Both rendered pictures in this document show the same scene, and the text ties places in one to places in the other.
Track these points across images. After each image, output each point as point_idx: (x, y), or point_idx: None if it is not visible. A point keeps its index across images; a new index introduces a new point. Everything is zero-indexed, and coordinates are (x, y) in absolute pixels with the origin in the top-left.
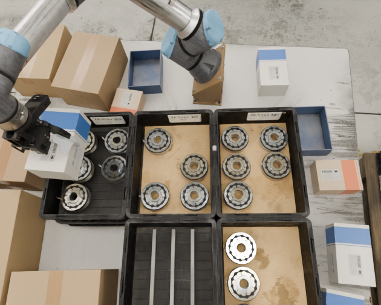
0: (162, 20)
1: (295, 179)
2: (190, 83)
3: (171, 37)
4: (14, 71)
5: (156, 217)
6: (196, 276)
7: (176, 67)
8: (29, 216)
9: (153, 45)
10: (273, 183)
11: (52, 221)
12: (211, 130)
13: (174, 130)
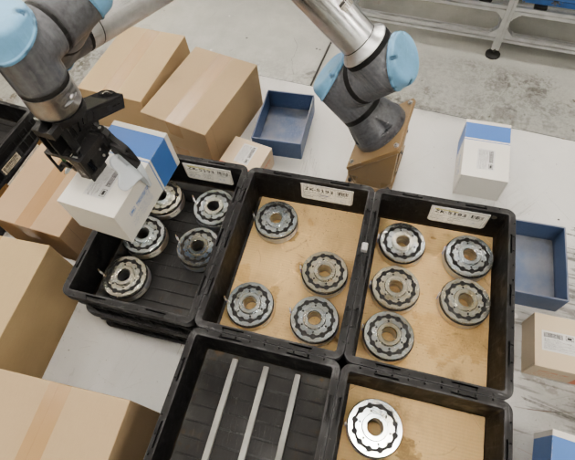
0: (325, 32)
1: (494, 332)
2: (347, 152)
3: (333, 67)
4: (77, 26)
5: (243, 336)
6: (286, 459)
7: (331, 127)
8: (51, 291)
9: (304, 89)
10: (453, 330)
11: (85, 311)
12: (365, 219)
13: (306, 211)
